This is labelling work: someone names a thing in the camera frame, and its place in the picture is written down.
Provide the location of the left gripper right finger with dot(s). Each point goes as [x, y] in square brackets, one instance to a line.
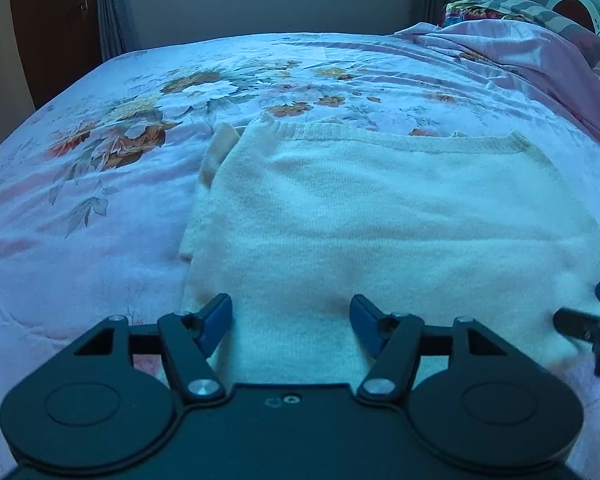
[393, 342]

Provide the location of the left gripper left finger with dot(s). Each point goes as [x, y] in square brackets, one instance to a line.
[188, 341]

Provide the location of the cream knit sweater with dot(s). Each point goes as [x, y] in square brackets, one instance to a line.
[292, 220]

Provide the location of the floral pink bed sheet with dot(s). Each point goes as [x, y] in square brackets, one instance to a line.
[97, 188]

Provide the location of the pink blanket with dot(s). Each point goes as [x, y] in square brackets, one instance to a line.
[561, 70]

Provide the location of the red white headboard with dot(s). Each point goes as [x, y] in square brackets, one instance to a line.
[583, 12]

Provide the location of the striped floral pillow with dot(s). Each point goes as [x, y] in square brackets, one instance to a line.
[531, 12]

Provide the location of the left teal curtain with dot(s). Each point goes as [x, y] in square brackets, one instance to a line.
[115, 28]

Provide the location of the dark wooden door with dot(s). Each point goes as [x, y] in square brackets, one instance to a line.
[58, 43]

